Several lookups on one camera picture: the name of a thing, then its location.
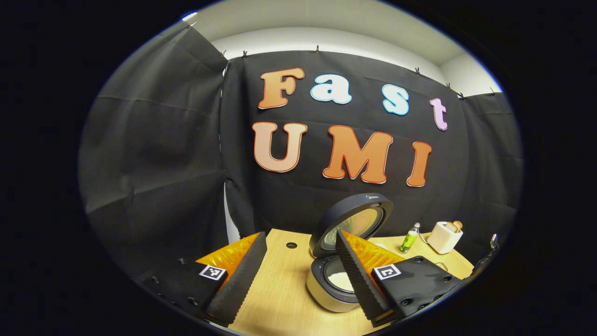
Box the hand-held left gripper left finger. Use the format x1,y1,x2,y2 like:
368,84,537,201
135,231,268,327

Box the white toaster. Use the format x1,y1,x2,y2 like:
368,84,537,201
427,221,464,255

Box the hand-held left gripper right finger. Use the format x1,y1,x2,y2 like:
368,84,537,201
335,230,463,327

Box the dark grey rice cooker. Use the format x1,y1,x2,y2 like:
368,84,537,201
305,193,395,313

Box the row of black cloth clips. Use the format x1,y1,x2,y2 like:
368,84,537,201
187,21,497,99

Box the green drink bottle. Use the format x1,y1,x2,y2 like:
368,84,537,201
399,222,421,254

